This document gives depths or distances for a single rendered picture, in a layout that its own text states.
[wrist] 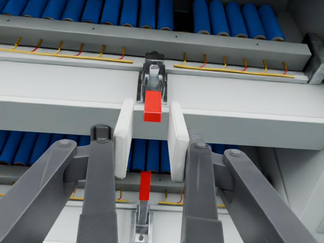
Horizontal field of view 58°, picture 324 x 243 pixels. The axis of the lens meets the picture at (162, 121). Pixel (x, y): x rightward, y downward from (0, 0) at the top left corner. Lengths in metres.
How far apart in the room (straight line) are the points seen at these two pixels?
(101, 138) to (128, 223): 0.25
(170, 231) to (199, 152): 0.26
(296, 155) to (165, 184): 0.17
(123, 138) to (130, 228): 0.25
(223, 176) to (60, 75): 0.19
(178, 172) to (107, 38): 0.17
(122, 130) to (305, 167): 0.25
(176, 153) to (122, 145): 0.03
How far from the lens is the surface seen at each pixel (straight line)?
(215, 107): 0.27
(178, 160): 0.17
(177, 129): 0.17
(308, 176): 0.37
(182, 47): 0.30
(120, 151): 0.17
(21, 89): 0.29
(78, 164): 0.16
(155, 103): 0.21
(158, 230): 0.40
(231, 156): 0.16
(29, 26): 0.32
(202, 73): 0.30
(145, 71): 0.26
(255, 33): 0.34
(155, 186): 0.40
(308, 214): 0.39
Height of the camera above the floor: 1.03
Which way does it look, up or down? 31 degrees down
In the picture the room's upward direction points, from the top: 6 degrees clockwise
